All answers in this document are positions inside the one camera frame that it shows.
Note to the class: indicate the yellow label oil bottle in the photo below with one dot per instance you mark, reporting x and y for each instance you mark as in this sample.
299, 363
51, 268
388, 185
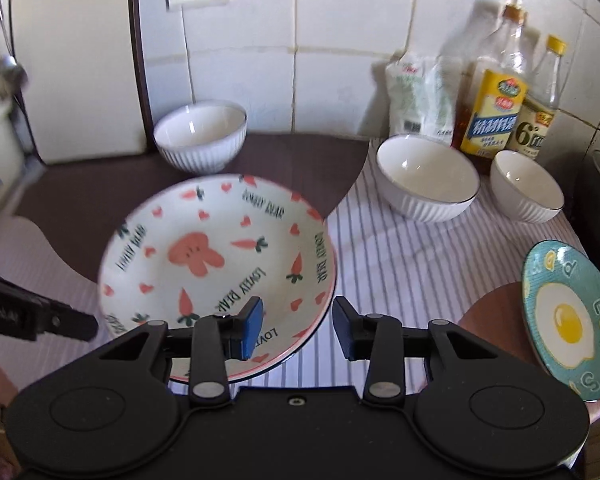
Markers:
495, 105

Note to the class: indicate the white plastic bag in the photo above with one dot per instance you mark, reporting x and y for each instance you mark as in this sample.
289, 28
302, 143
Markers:
420, 100

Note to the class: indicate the white cutting board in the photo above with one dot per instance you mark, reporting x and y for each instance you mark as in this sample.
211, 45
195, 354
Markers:
75, 60

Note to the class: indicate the large white ribbed bowl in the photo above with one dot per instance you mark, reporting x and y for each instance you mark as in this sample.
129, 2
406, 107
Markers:
427, 175

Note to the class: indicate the metal ladle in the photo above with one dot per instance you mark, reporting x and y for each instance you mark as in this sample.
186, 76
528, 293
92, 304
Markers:
5, 72

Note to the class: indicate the white carrot print plate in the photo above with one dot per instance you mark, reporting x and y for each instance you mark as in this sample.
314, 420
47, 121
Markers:
205, 260

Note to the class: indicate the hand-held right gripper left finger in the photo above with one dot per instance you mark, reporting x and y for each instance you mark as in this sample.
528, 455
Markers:
252, 330

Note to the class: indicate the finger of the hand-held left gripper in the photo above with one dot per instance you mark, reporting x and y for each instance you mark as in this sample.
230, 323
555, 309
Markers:
70, 324

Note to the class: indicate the small white ribbed bowl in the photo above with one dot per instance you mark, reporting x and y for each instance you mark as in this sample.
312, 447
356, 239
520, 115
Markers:
200, 132
527, 185

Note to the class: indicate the striped and brown table mat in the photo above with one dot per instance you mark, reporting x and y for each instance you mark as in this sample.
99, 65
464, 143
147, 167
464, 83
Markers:
405, 260

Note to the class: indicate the teal fried egg plate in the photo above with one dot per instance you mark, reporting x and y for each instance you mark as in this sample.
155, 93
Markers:
565, 320

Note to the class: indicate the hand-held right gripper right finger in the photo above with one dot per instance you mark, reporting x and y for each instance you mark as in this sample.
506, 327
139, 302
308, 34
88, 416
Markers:
341, 330

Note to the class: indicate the clear vinegar bottle yellow cap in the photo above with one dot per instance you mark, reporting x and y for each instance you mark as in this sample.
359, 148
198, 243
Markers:
537, 115

